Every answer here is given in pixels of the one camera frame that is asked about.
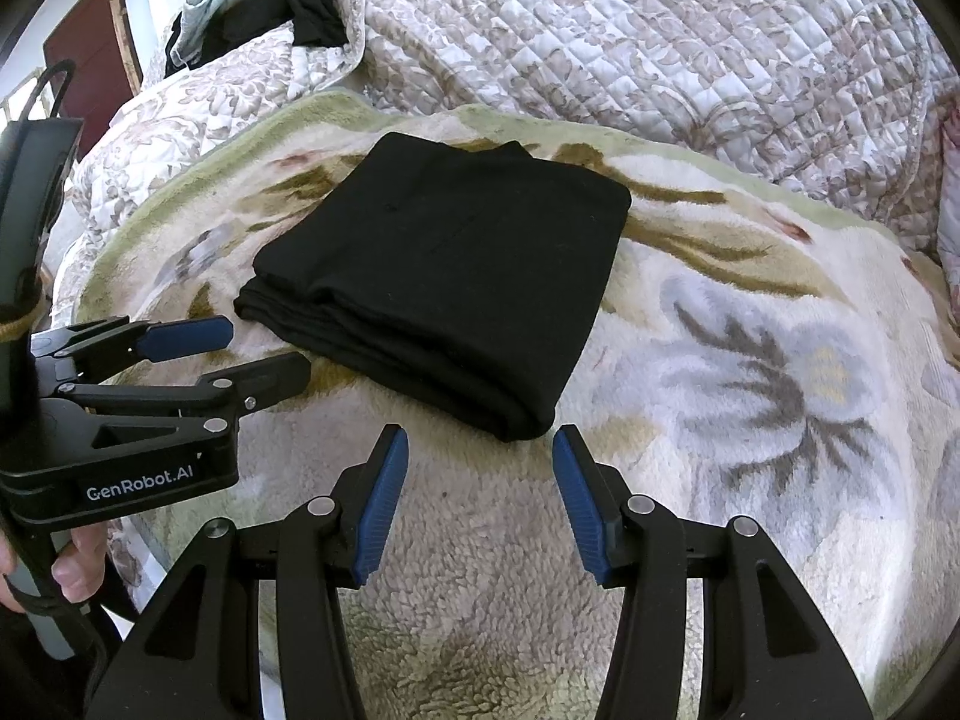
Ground pile of dark clothes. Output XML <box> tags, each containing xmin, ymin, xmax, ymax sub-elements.
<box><xmin>161</xmin><ymin>0</ymin><xmax>350</xmax><ymax>80</ymax></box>

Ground dark red wooden door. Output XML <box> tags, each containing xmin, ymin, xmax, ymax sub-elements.
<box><xmin>43</xmin><ymin>0</ymin><xmax>145</xmax><ymax>160</ymax></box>

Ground beige quilted bedspread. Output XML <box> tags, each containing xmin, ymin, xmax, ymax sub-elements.
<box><xmin>45</xmin><ymin>0</ymin><xmax>960</xmax><ymax>271</ymax></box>

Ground pink floral comforter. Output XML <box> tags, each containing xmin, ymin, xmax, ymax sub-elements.
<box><xmin>934</xmin><ymin>101</ymin><xmax>960</xmax><ymax>293</ymax></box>

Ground black pants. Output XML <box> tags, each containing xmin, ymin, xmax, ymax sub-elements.
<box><xmin>234</xmin><ymin>132</ymin><xmax>632</xmax><ymax>442</ymax></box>

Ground floral fleece blanket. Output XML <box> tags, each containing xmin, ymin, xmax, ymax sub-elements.
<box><xmin>45</xmin><ymin>86</ymin><xmax>960</xmax><ymax>720</ymax></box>

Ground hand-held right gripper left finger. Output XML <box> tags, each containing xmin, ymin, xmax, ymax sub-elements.
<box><xmin>85</xmin><ymin>424</ymin><xmax>410</xmax><ymax>720</ymax></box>

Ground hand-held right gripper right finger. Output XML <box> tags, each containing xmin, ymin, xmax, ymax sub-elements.
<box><xmin>551</xmin><ymin>424</ymin><xmax>875</xmax><ymax>720</ymax></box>

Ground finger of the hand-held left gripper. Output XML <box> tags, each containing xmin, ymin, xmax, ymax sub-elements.
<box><xmin>56</xmin><ymin>351</ymin><xmax>313</xmax><ymax>430</ymax></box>
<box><xmin>30</xmin><ymin>315</ymin><xmax>235</xmax><ymax>380</ymax></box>

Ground person's left hand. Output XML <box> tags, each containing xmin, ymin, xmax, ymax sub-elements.
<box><xmin>0</xmin><ymin>521</ymin><xmax>107</xmax><ymax>614</ymax></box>

